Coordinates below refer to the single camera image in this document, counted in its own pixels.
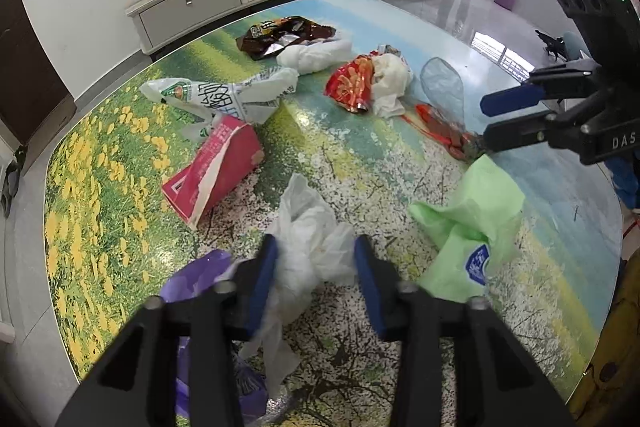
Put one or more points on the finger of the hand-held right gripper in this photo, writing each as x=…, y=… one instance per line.
x=512, y=99
x=520, y=132

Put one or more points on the red orange snack wrapper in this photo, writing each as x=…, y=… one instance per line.
x=445, y=132

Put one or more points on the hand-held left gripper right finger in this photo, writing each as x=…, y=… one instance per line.
x=372, y=292

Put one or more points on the person's yellow clothing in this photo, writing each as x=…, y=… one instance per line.
x=605, y=357

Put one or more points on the torn pink carton box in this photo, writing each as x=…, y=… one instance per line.
x=225, y=162

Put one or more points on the red patterned snack wrapper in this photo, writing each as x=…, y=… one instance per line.
x=350, y=84

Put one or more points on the dark shoes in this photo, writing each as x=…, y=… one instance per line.
x=10, y=182

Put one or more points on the brown door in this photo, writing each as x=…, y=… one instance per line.
x=25, y=72

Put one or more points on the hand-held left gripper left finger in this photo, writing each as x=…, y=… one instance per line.
x=262, y=289

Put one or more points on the white tissue wad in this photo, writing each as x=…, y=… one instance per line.
x=392, y=79

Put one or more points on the green plastic bag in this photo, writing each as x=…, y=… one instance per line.
x=470, y=217

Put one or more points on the white tissue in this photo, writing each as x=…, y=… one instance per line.
x=310, y=247

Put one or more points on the translucent grey plastic bag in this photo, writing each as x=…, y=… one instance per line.
x=442, y=82

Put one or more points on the white printed plastic bag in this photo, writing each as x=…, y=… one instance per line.
x=220, y=99

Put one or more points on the purple plastic bag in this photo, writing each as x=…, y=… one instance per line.
x=200, y=269

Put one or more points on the brown snack wrapper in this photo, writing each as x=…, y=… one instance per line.
x=275, y=34

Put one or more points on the crumpled white plastic bag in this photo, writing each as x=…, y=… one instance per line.
x=312, y=54

